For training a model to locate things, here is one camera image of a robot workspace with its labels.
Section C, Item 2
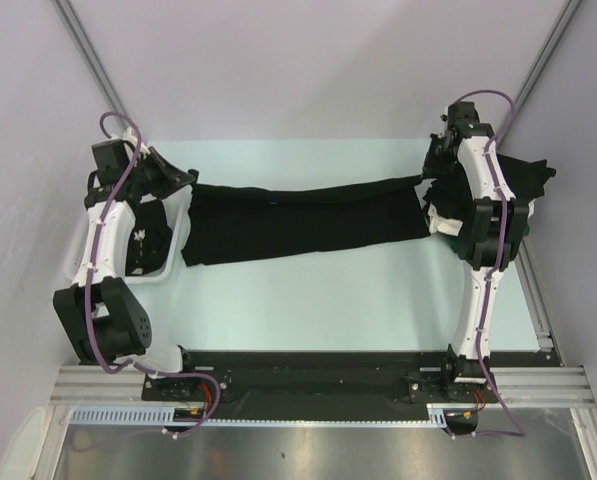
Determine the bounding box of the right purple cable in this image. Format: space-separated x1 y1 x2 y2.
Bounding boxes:
447 89 527 439

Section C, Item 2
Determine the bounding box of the white plastic laundry basket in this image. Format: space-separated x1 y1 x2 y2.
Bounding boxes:
94 186 192 285

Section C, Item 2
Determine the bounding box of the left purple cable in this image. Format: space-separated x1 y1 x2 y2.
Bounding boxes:
72 112 222 454

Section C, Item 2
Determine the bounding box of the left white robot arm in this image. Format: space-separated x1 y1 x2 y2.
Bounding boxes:
53 138 199 400

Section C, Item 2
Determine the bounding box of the purple cable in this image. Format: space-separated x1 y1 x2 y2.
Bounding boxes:
447 89 527 439
72 112 222 454

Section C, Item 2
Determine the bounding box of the green folded t-shirt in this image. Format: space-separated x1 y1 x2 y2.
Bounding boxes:
444 225 530 253

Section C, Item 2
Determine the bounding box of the left aluminium frame post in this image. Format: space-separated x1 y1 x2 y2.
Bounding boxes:
51 0 130 117

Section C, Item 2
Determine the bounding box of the white slotted cable duct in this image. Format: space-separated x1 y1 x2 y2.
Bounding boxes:
70 403 449 429

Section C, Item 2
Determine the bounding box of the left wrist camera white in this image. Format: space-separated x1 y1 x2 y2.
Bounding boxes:
120 127 149 154

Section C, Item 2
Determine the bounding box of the black printed t-shirt in basket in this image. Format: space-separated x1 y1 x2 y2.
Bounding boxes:
125 200 173 276

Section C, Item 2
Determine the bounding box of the white folded t-shirt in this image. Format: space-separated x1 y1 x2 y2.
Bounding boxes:
424 198 535 237

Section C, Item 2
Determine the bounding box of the aluminium frame post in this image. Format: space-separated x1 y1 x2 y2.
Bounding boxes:
498 1 586 146
51 0 130 117

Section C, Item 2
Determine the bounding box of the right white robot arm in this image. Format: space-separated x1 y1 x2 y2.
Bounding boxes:
421 99 529 401

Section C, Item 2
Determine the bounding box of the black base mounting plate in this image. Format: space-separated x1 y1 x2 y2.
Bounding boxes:
141 351 557 423

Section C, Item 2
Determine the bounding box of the right aluminium frame post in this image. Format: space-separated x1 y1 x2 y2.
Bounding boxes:
498 1 586 146

